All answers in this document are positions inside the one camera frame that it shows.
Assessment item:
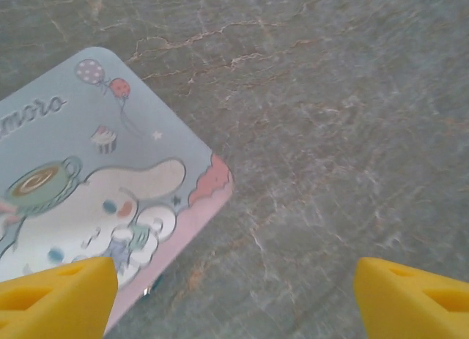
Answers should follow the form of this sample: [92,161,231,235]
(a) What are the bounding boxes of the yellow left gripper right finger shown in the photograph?
[352,257,469,339]

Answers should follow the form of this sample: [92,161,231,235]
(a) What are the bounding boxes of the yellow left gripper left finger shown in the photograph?
[0,257,119,339]

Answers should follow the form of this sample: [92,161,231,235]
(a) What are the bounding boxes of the pale blue cartoon tin box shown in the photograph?
[0,46,235,336]

